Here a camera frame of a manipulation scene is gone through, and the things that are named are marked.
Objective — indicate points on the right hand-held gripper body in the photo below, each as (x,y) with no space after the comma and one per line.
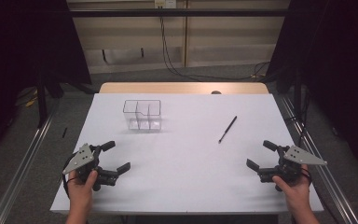
(292,161)

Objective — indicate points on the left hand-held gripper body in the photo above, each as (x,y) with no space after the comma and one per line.
(82,157)

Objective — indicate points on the black pen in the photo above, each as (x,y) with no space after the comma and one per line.
(228,128)

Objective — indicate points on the clear plastic organizer box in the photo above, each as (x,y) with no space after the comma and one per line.
(143,115)

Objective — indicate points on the person's right hand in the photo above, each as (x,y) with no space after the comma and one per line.
(295,193)

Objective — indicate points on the person's left hand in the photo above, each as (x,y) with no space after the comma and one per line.
(80,193)

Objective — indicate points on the white table cover board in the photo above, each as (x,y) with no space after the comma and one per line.
(183,174)

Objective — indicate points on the dark round table fitting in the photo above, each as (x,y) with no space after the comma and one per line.
(216,92)

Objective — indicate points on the wooden table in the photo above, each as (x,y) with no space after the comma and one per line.
(167,88)

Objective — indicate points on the black curtain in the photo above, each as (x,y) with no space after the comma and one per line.
(338,62)
(21,46)

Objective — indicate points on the black horizontal metal bar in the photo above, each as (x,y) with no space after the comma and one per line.
(180,12)

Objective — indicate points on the metal floor rail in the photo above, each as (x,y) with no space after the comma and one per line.
(15,183)
(332,186)

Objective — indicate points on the black metal stand post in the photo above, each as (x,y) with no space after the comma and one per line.
(41,102)
(297,93)

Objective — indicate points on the white wall outlet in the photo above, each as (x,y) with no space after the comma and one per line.
(165,3)

